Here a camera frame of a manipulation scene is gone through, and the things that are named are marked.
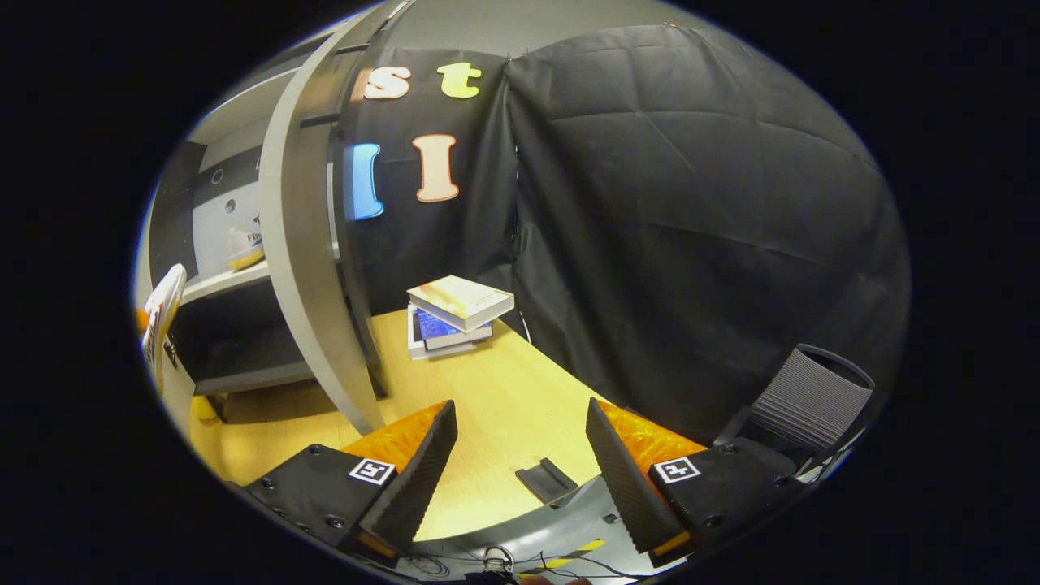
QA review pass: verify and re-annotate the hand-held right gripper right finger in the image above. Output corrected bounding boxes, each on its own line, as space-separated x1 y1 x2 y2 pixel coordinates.
585 396 801 570

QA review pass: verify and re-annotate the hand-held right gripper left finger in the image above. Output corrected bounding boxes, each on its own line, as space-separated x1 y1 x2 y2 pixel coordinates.
240 400 458 568

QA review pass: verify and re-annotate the white striped shoe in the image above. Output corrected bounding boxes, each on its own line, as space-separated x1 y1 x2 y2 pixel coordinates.
227 226 266 272
142 263 188 395

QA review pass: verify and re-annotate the grey shoe cabinet door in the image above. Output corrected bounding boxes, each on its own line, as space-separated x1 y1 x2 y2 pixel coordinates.
258 0 417 436
132 236 197 444

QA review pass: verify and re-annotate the grey shoe cabinet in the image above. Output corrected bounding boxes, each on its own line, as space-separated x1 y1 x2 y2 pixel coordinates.
146 32 342 399

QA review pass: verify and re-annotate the blue cover book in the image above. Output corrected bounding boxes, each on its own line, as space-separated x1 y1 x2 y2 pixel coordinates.
413 307 495 352

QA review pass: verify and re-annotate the cream cover book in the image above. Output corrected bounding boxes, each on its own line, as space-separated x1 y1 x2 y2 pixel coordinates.
406 275 516 334

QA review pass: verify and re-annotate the grey mesh chair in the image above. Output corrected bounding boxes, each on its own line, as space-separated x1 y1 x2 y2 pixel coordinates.
715 343 877 480

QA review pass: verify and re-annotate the black backdrop cloth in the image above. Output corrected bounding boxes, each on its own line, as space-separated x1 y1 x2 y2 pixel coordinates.
333 24 911 448

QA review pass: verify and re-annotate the black plastic bracket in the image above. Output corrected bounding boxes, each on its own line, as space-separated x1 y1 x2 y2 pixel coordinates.
515 457 579 505

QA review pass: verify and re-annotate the black cable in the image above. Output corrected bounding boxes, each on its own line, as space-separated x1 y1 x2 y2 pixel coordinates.
406 548 643 582

